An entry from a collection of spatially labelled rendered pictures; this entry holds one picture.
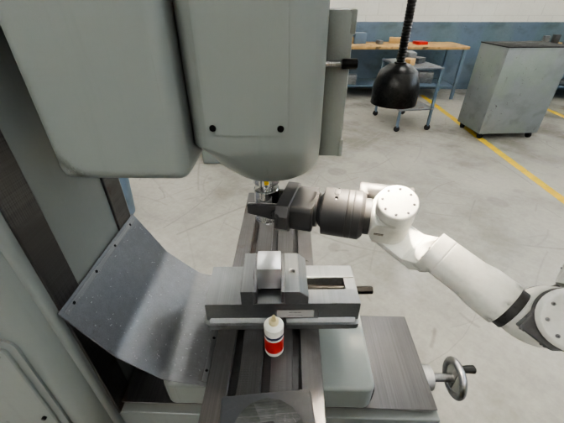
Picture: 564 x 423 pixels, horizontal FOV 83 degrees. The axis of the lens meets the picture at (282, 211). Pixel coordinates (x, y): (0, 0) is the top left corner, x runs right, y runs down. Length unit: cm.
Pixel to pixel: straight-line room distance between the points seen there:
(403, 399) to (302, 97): 77
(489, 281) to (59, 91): 63
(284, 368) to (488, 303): 40
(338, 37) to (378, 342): 81
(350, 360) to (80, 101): 76
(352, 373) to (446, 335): 131
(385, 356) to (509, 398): 110
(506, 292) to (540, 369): 168
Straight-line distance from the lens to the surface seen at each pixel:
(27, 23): 49
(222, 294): 76
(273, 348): 71
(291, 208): 56
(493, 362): 212
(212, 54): 43
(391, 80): 55
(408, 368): 101
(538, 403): 210
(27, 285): 67
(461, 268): 55
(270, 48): 42
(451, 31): 765
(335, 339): 90
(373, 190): 60
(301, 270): 75
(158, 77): 44
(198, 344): 85
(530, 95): 520
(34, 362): 80
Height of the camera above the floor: 156
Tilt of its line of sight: 34 degrees down
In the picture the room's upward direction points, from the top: straight up
